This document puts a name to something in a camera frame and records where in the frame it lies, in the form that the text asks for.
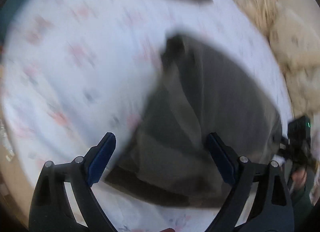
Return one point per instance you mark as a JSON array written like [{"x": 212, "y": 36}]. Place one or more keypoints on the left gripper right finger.
[{"x": 272, "y": 208}]

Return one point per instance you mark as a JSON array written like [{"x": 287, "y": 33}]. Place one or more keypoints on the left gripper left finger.
[{"x": 50, "y": 208}]

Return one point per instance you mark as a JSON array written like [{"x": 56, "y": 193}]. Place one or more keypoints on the camouflage pants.
[{"x": 201, "y": 91}]

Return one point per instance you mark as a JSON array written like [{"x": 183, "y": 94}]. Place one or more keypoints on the green sleeved right forearm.
[{"x": 302, "y": 208}]

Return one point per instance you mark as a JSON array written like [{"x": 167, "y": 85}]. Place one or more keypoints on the right hand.
[{"x": 299, "y": 178}]

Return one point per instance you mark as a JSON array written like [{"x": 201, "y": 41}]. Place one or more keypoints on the left hand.
[{"x": 168, "y": 230}]

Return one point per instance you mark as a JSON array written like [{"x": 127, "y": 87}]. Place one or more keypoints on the cream bear print quilt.
[{"x": 296, "y": 48}]

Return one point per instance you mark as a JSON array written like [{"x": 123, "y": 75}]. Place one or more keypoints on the floral white bed sheet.
[{"x": 77, "y": 69}]

